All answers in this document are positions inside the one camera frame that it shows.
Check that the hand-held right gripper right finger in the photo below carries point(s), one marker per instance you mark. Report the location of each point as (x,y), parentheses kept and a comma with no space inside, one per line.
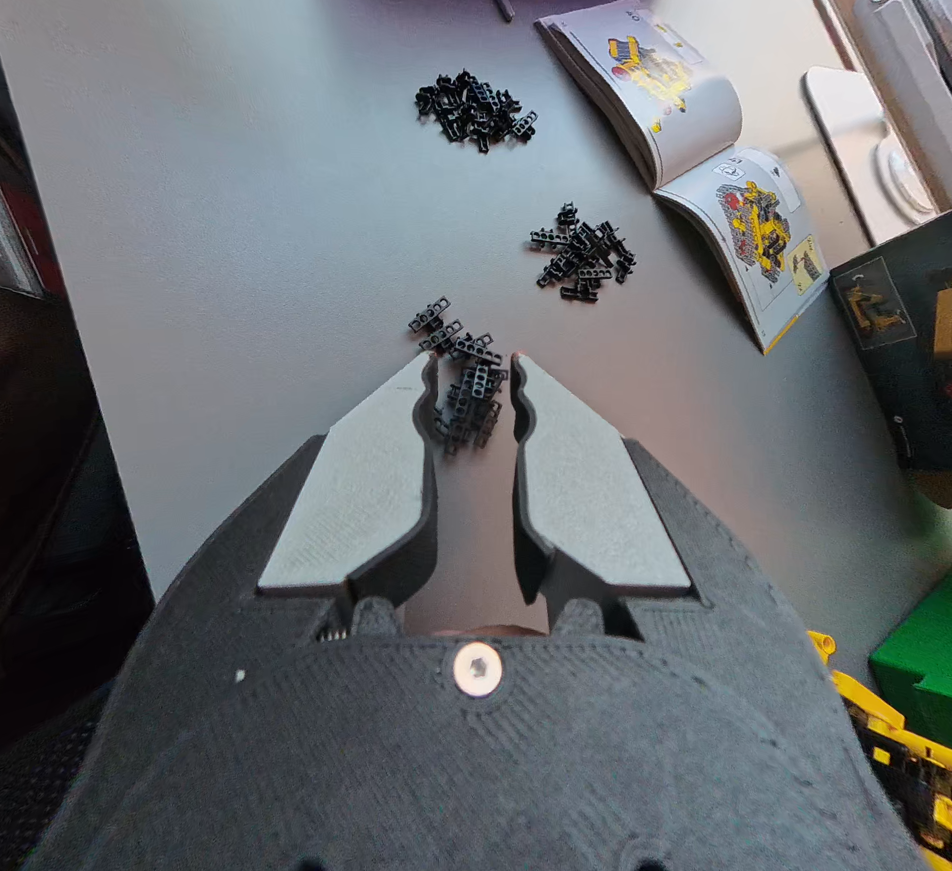
(595,506)

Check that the open instruction booklet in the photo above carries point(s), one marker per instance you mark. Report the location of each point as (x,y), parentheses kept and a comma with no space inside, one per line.
(669,112)

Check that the green plastic bin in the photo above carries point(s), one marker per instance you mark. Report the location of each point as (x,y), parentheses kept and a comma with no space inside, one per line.
(922,663)

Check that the pile of black track links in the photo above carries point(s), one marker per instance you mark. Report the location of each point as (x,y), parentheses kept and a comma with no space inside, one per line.
(584,254)
(472,109)
(465,380)

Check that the black lego set box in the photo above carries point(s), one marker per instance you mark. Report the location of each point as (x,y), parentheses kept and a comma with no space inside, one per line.
(900,365)

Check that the yellow lego vehicle model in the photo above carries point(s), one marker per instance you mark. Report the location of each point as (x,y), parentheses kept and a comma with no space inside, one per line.
(892,744)

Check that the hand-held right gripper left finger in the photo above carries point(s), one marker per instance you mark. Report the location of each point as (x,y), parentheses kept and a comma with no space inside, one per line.
(357,506)

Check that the white monitor stand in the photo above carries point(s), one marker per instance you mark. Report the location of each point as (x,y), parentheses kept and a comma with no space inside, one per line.
(848,127)

